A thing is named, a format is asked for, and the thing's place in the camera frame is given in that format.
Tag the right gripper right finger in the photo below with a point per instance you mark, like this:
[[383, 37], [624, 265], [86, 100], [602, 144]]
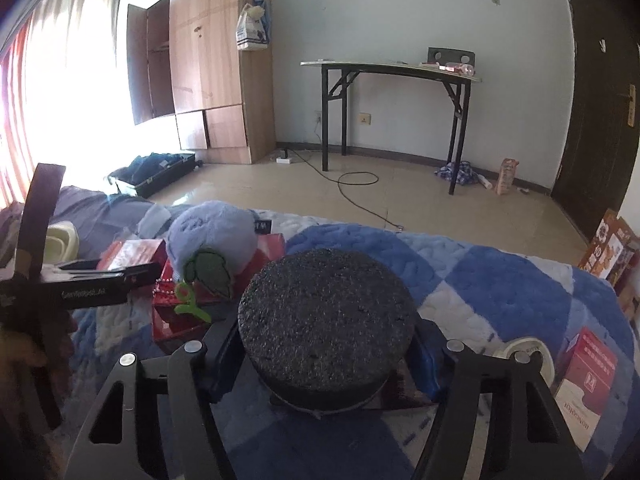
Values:
[[527, 435]]

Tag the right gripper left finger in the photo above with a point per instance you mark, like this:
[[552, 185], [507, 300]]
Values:
[[121, 437]]

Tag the clear tape roll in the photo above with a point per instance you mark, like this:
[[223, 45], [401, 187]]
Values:
[[529, 349]]

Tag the red white diamond carton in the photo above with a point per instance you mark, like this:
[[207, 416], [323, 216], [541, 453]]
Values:
[[586, 373]]

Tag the red white cigarette carton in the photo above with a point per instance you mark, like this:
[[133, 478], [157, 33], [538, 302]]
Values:
[[124, 253]]

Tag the black round foam disc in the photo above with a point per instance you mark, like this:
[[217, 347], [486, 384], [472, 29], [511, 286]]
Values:
[[325, 328]]

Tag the light purple plush toy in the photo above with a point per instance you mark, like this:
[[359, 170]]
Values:
[[208, 247]]

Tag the yellow plastic basin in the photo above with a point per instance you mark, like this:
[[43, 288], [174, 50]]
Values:
[[62, 243]]

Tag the red gift box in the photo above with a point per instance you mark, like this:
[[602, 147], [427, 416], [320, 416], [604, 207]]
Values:
[[179, 318]]

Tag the dark blue bed sheet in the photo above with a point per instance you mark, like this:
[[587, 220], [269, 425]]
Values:
[[100, 219]]

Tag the red curtain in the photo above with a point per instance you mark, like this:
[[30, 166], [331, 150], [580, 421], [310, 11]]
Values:
[[17, 166]]

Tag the open black suitcase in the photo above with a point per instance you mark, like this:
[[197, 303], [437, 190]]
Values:
[[147, 175]]

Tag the pink carton on floor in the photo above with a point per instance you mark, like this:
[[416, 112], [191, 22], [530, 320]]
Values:
[[506, 176]]

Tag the blue checkered cloth on floor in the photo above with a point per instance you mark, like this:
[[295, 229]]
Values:
[[466, 173]]

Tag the dark brown door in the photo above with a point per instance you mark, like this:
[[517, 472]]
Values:
[[603, 136]]

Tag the wooden wardrobe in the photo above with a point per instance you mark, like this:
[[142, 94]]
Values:
[[188, 71]]

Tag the white plastic bag hanging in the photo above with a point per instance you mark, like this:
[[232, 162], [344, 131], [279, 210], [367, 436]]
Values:
[[252, 30]]

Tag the black folding table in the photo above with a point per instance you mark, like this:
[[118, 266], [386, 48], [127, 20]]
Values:
[[396, 107]]

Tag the pink items on table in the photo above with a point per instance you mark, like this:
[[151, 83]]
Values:
[[463, 69]]

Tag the printed cardboard box by wall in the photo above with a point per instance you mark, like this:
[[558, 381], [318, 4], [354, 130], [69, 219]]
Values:
[[611, 250]]

